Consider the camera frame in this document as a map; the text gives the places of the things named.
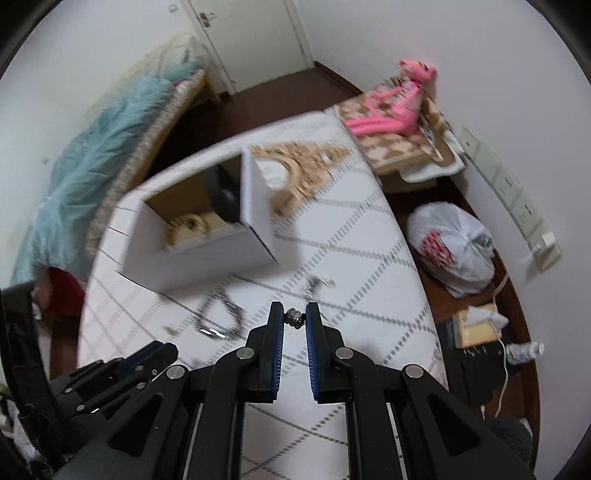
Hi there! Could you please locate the small silver charm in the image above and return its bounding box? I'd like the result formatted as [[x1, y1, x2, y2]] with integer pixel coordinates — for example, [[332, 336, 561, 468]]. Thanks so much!
[[164, 326, 180, 337]]

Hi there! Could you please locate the chunky silver chain bracelet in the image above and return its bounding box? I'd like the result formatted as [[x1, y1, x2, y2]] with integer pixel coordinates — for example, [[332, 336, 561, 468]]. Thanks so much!
[[195, 284, 246, 340]]

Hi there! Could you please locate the thin silver chain bracelet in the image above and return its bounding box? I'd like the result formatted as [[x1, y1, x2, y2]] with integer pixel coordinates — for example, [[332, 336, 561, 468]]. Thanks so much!
[[284, 274, 336, 329]]

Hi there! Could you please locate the wooden bead bracelet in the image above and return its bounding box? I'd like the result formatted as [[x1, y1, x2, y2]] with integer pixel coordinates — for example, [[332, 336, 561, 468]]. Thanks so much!
[[165, 209, 233, 248]]

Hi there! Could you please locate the black fitness band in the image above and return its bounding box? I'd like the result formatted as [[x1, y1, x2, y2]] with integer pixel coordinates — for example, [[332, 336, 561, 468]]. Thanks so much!
[[202, 165, 240, 223]]

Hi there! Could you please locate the tissue box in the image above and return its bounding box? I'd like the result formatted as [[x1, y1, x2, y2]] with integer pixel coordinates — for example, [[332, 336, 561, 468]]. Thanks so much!
[[452, 303, 509, 349]]

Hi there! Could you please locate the white plastic bottle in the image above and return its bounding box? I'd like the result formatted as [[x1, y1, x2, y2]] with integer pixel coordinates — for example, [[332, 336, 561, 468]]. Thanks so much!
[[505, 341, 545, 365]]

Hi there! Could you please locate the teal blue duvet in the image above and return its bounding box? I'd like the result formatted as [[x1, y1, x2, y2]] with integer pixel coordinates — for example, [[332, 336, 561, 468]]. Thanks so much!
[[10, 57, 204, 285]]

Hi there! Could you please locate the white plastic bag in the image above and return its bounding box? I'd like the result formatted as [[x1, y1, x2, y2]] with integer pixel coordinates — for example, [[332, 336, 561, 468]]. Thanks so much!
[[407, 202, 495, 298]]

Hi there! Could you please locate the white diamond pattern tablecloth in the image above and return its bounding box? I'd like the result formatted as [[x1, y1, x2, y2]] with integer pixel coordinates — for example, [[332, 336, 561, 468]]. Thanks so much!
[[77, 112, 445, 479]]

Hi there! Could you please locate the white cardboard box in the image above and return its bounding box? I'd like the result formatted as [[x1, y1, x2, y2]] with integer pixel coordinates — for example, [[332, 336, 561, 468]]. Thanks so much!
[[120, 149, 277, 293]]

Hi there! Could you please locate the white charger plug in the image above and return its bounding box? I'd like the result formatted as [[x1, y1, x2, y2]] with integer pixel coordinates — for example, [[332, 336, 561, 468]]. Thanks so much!
[[523, 231, 556, 263]]

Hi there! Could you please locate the white power strip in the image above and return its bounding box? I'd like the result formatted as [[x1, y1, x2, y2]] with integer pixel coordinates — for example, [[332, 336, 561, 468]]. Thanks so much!
[[459, 126, 562, 273]]

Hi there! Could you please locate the bed with checkered mattress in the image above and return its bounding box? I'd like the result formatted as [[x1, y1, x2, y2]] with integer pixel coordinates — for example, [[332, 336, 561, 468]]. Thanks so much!
[[8, 32, 223, 287]]

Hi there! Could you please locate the pink panther plush toy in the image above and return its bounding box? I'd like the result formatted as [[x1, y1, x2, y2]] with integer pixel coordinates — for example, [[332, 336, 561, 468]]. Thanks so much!
[[346, 60, 438, 137]]

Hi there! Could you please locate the white door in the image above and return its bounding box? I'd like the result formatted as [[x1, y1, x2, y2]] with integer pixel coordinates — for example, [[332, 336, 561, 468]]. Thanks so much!
[[182, 0, 314, 95]]

